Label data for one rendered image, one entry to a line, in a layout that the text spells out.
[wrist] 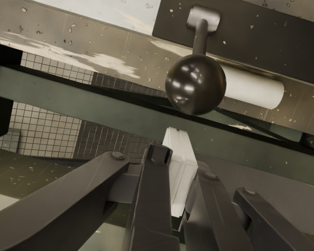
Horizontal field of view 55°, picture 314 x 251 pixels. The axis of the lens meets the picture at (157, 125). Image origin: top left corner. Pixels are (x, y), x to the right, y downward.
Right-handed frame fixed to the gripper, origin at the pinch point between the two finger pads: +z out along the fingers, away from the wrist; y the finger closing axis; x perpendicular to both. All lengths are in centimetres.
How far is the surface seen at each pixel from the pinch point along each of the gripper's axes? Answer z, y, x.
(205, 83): -0.4, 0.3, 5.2
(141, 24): 11.5, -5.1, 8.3
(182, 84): -0.2, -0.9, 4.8
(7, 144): 427, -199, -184
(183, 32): 10.5, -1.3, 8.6
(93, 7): 11.5, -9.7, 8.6
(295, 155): 20.5, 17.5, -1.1
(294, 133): 142, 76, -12
